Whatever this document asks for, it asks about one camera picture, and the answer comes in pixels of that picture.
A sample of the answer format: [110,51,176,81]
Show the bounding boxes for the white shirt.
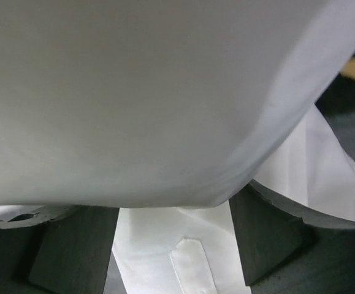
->
[0,1,355,293]

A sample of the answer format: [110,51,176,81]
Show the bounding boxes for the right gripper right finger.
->
[229,181,355,293]

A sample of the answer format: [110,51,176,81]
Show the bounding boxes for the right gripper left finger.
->
[0,206,119,293]

